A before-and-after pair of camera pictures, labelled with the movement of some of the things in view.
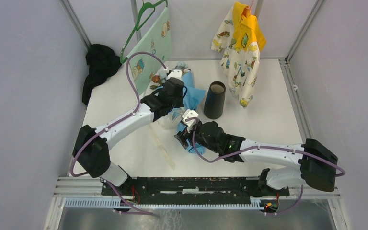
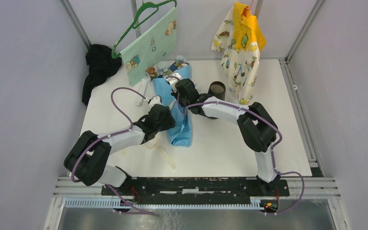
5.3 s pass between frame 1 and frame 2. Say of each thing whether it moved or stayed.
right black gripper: moved
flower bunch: moved
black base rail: stayed
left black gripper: moved
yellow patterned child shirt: stayed
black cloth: stayed
